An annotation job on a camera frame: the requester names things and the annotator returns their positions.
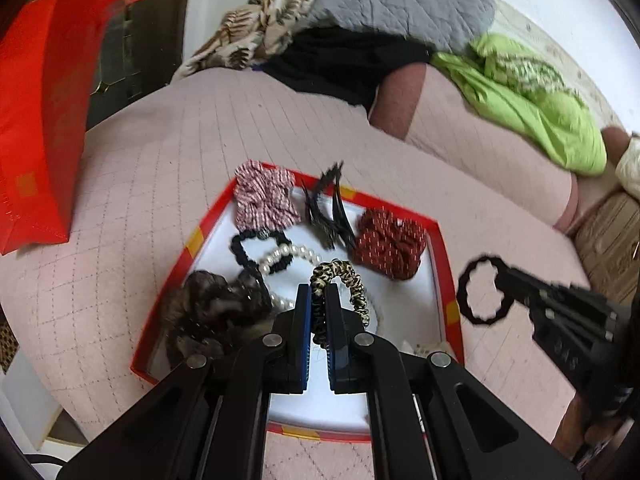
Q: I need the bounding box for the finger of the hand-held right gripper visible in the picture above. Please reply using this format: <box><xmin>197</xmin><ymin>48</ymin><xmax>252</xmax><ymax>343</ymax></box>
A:
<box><xmin>500</xmin><ymin>266</ymin><xmax>566</xmax><ymax>297</ymax></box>
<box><xmin>494</xmin><ymin>285</ymin><xmax>548</xmax><ymax>322</ymax></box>

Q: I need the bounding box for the brown furry scrunchie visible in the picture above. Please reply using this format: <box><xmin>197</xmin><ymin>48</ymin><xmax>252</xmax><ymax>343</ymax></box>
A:
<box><xmin>161</xmin><ymin>270</ymin><xmax>273</xmax><ymax>366</ymax></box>

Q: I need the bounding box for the black fabric hair tie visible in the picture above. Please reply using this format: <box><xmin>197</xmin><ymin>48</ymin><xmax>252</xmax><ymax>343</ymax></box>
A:
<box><xmin>230</xmin><ymin>229</ymin><xmax>294</xmax><ymax>277</ymax></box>

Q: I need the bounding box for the white pearl bracelet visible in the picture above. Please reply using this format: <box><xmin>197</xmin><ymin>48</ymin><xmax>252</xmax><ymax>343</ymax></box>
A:
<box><xmin>258</xmin><ymin>244</ymin><xmax>326</xmax><ymax>313</ymax></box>

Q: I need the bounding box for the dark red dotted scrunchie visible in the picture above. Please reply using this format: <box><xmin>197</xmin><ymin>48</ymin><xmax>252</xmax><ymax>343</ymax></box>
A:
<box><xmin>350</xmin><ymin>206</ymin><xmax>427</xmax><ymax>281</ymax></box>

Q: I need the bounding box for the pink quilted bed cover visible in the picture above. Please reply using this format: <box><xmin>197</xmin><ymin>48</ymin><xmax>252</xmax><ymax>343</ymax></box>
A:
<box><xmin>0</xmin><ymin>65</ymin><xmax>591</xmax><ymax>480</ymax></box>

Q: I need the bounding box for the white box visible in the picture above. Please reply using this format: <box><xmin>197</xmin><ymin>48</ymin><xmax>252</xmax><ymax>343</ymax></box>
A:
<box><xmin>0</xmin><ymin>347</ymin><xmax>63</xmax><ymax>451</ymax></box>

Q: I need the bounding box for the woven straw mat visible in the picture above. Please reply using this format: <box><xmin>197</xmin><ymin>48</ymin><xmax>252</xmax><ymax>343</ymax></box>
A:
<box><xmin>575</xmin><ymin>192</ymin><xmax>640</xmax><ymax>306</ymax></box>

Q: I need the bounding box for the dark glass door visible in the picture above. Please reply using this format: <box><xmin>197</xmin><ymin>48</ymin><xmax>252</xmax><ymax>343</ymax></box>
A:
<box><xmin>85</xmin><ymin>0</ymin><xmax>191</xmax><ymax>131</ymax></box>

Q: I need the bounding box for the red plaid scrunchie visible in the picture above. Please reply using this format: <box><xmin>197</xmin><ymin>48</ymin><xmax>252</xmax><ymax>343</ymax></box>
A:
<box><xmin>234</xmin><ymin>160</ymin><xmax>301</xmax><ymax>231</ymax></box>

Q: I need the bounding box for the red shopping bag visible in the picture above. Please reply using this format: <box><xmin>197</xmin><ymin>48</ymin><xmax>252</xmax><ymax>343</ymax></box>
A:
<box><xmin>0</xmin><ymin>0</ymin><xmax>196</xmax><ymax>256</ymax></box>

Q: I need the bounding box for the cream cloth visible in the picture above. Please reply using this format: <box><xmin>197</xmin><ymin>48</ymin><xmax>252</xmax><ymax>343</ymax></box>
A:
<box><xmin>615</xmin><ymin>132</ymin><xmax>640</xmax><ymax>196</ymax></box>

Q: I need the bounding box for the black spiral hair tie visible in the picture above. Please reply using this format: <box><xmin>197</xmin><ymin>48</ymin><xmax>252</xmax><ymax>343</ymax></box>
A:
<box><xmin>456</xmin><ymin>255</ymin><xmax>512</xmax><ymax>329</ymax></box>

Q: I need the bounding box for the brown floral blanket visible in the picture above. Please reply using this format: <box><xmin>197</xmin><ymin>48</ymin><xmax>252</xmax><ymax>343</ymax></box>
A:
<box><xmin>171</xmin><ymin>0</ymin><xmax>318</xmax><ymax>81</ymax></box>

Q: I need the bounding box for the leopard print cloth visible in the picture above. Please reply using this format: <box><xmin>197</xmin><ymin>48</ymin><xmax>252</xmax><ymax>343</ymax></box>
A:
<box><xmin>0</xmin><ymin>317</ymin><xmax>16</xmax><ymax>373</ymax></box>

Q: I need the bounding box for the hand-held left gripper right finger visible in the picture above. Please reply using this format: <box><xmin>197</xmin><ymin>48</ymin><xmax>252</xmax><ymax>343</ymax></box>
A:
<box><xmin>325</xmin><ymin>285</ymin><xmax>583</xmax><ymax>480</ymax></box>

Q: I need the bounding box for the grey quilted pillow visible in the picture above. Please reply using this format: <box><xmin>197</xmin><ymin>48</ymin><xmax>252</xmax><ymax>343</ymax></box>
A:
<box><xmin>298</xmin><ymin>0</ymin><xmax>501</xmax><ymax>56</ymax></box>

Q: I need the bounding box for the black hair claw clip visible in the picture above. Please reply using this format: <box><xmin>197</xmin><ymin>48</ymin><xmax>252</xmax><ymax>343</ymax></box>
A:
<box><xmin>300</xmin><ymin>161</ymin><xmax>358</xmax><ymax>251</ymax></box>

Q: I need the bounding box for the black cloth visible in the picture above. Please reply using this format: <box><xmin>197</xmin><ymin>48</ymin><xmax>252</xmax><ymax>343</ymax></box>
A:
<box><xmin>260</xmin><ymin>27</ymin><xmax>433</xmax><ymax>113</ymax></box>

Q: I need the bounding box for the leopard print scrunchie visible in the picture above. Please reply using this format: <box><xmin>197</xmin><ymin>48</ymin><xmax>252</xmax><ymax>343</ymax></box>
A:
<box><xmin>309</xmin><ymin>259</ymin><xmax>372</xmax><ymax>346</ymax></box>

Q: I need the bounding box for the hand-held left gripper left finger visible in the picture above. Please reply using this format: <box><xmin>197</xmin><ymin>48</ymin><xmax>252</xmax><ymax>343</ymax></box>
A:
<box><xmin>57</xmin><ymin>284</ymin><xmax>312</xmax><ymax>480</ymax></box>

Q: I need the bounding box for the green cloth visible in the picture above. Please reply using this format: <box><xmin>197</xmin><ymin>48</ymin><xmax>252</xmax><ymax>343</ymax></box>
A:
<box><xmin>431</xmin><ymin>33</ymin><xmax>608</xmax><ymax>177</ymax></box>

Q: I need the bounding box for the red shallow box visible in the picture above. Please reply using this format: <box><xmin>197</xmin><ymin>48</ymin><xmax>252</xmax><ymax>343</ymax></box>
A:
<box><xmin>131</xmin><ymin>162</ymin><xmax>465</xmax><ymax>443</ymax></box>

